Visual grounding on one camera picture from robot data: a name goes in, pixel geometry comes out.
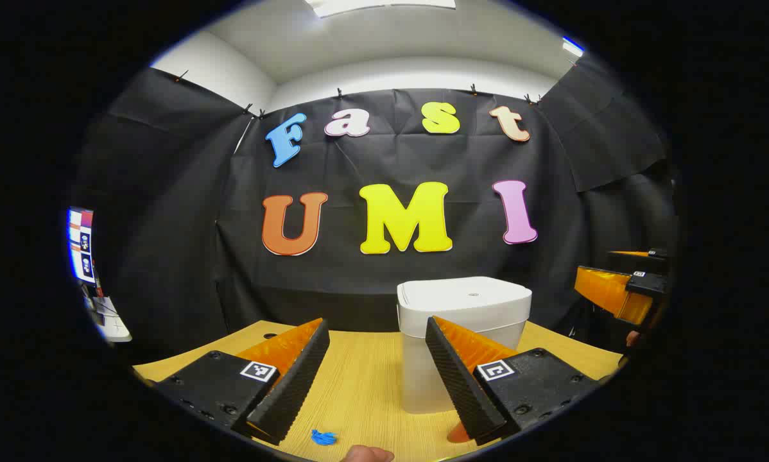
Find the large ceiling light panel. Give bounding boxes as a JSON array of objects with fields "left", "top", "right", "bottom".
[{"left": 304, "top": 0, "right": 457, "bottom": 18}]

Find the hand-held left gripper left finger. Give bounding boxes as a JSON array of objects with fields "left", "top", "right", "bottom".
[{"left": 150, "top": 318, "right": 331, "bottom": 447}]

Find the row of black cloth clips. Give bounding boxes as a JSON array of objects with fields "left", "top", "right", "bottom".
[{"left": 174, "top": 69, "right": 546, "bottom": 120}]

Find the computer monitor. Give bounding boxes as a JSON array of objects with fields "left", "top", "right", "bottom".
[{"left": 67, "top": 205, "right": 98, "bottom": 286}]

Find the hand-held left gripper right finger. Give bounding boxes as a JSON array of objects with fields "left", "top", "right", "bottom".
[{"left": 425, "top": 316, "right": 601, "bottom": 447}]

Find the white side desk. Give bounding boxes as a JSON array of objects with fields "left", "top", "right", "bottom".
[{"left": 84, "top": 292, "right": 133, "bottom": 343}]

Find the black backdrop cloth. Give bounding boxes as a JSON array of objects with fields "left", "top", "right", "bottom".
[{"left": 80, "top": 55, "right": 677, "bottom": 360}]

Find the white desktop garbage bin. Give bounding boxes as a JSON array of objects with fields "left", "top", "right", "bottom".
[{"left": 396, "top": 276, "right": 533, "bottom": 415}]

